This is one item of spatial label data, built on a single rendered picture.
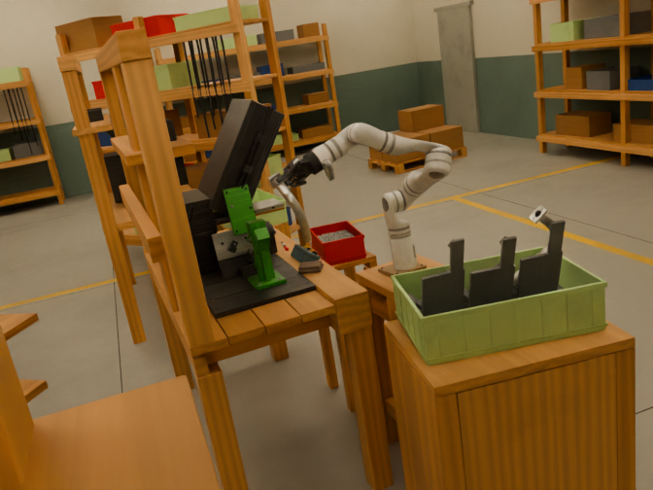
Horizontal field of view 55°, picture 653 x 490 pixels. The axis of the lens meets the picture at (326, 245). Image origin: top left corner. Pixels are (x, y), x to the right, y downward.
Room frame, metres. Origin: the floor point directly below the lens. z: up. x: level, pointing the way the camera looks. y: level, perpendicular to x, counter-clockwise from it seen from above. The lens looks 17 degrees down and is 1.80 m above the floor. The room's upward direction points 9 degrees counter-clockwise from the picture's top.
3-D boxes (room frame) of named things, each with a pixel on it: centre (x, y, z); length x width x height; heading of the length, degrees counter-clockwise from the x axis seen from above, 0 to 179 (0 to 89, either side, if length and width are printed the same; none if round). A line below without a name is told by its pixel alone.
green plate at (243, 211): (2.78, 0.36, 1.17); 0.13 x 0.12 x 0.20; 19
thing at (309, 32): (11.53, 0.97, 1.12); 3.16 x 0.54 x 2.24; 107
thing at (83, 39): (6.14, 1.27, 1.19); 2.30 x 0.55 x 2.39; 58
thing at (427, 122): (9.11, -1.51, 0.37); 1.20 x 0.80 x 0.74; 115
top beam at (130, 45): (2.73, 0.73, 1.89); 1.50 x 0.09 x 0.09; 19
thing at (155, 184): (2.73, 0.73, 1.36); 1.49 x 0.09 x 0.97; 19
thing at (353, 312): (2.92, 0.18, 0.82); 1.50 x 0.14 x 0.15; 19
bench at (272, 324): (2.83, 0.45, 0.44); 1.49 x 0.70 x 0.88; 19
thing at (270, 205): (2.94, 0.38, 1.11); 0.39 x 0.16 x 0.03; 109
